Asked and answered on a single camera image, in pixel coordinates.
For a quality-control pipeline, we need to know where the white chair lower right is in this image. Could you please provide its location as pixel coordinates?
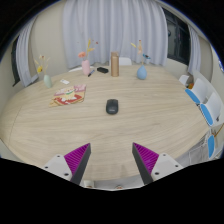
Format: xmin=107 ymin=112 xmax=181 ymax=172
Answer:
xmin=207 ymin=130 xmax=223 ymax=160

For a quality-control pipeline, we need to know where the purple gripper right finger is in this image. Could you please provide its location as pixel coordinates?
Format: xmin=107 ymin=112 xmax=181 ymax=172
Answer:
xmin=131 ymin=142 xmax=184 ymax=186

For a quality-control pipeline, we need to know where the dark pen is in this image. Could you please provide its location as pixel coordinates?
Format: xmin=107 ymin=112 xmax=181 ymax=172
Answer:
xmin=88 ymin=69 xmax=95 ymax=77

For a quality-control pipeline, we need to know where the black computer mouse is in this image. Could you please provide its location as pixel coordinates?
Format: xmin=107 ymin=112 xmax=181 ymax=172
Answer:
xmin=106 ymin=99 xmax=118 ymax=115

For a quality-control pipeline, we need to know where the white chair far right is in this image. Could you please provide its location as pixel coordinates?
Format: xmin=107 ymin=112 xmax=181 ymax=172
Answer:
xmin=179 ymin=75 xmax=189 ymax=86

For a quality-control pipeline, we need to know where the green vase with flowers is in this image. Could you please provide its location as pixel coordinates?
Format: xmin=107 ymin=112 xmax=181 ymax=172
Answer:
xmin=34 ymin=55 xmax=52 ymax=88

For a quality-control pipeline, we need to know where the blue vase with flowers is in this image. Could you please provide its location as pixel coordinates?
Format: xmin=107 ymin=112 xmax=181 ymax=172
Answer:
xmin=132 ymin=40 xmax=150 ymax=80

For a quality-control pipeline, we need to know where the white curtain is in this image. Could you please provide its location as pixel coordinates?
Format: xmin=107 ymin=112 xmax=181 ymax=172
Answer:
xmin=62 ymin=0 xmax=168 ymax=68
xmin=188 ymin=26 xmax=201 ymax=74
xmin=16 ymin=18 xmax=38 ymax=87

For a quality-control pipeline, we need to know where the pink vase with flowers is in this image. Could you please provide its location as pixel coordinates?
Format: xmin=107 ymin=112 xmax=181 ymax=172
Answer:
xmin=78 ymin=38 xmax=98 ymax=75

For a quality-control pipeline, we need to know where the tan cylinder container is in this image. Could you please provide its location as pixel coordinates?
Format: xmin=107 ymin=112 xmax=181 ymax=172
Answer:
xmin=111 ymin=52 xmax=119 ymax=77

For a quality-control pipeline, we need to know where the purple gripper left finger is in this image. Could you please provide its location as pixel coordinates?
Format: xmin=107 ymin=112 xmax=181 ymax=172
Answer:
xmin=42 ymin=142 xmax=92 ymax=186

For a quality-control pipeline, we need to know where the white centre curtain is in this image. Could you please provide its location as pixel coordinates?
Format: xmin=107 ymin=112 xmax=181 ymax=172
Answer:
xmin=62 ymin=0 xmax=168 ymax=68

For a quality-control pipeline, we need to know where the colourful picture book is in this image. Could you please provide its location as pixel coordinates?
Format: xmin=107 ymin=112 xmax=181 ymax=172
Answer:
xmin=49 ymin=84 xmax=86 ymax=107

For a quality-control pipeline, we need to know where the black rectangular case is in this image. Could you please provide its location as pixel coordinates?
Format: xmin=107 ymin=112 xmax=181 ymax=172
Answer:
xmin=97 ymin=67 xmax=109 ymax=73

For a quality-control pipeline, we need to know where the white right curtain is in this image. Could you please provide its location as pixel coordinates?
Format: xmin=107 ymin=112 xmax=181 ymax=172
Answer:
xmin=188 ymin=26 xmax=201 ymax=74

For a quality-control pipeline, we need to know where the dark window right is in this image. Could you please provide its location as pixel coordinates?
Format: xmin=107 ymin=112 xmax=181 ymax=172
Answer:
xmin=164 ymin=9 xmax=190 ymax=65

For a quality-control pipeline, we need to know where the small white card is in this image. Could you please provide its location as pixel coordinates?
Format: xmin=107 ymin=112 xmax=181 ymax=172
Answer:
xmin=60 ymin=79 xmax=70 ymax=84

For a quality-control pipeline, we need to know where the white chair behind table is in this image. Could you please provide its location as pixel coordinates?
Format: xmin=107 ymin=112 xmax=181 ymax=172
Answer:
xmin=109 ymin=57 xmax=132 ymax=66

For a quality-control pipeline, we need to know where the white chair blue seat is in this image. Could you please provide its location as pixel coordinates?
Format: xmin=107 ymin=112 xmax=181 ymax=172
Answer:
xmin=199 ymin=92 xmax=223 ymax=127
xmin=185 ymin=78 xmax=212 ymax=105

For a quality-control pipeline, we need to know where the white left curtain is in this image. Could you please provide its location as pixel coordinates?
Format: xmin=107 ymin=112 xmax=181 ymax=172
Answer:
xmin=16 ymin=18 xmax=38 ymax=87

